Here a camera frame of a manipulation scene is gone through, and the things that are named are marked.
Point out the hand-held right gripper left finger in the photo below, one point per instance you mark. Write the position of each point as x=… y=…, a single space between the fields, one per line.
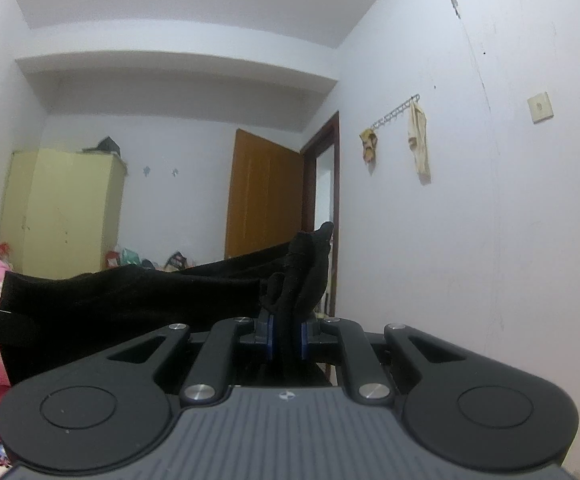
x=269 y=335

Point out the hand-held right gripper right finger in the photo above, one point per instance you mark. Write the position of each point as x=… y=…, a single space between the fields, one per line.
x=304 y=340

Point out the black t-shirt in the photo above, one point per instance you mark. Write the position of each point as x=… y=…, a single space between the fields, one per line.
x=144 y=300

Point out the yellow wardrobe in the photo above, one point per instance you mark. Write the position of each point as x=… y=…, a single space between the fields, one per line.
x=59 y=210

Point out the wooden door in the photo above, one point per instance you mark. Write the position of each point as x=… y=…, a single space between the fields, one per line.
x=265 y=195

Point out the colourful bags pile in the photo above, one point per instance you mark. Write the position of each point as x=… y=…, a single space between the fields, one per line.
x=129 y=259

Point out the small yellow hanging cloth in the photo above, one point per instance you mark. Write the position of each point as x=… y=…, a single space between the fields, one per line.
x=368 y=146

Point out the dark box on wardrobe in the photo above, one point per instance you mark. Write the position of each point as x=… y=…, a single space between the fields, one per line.
x=102 y=146

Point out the dark wooden door frame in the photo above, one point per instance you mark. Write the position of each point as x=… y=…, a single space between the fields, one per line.
x=335 y=170

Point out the wall hook rack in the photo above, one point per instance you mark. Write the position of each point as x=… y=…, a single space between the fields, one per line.
x=395 y=110

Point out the wall socket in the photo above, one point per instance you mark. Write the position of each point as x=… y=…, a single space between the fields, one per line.
x=540 y=107

